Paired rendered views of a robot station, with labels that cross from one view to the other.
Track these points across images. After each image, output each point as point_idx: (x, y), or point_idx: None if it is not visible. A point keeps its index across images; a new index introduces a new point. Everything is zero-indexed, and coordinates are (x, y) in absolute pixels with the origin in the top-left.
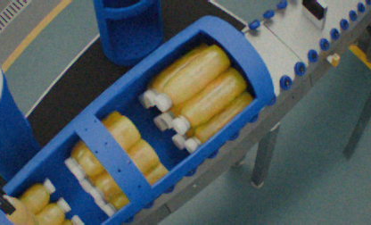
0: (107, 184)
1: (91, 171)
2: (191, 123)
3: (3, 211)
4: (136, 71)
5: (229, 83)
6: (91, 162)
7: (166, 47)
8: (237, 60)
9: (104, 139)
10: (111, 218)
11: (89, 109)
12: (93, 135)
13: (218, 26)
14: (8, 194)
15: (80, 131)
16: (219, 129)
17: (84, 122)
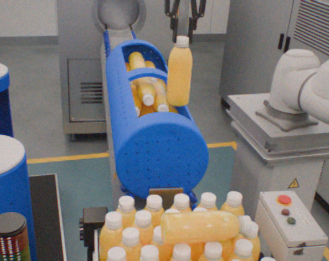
0: (164, 97)
1: (154, 92)
2: (156, 77)
3: (205, 4)
4: (121, 61)
5: (151, 63)
6: (150, 86)
7: (118, 56)
8: (149, 45)
9: (149, 69)
10: (185, 105)
11: (121, 76)
12: (142, 70)
13: (127, 41)
14: (136, 113)
15: (133, 74)
16: (164, 82)
17: (129, 74)
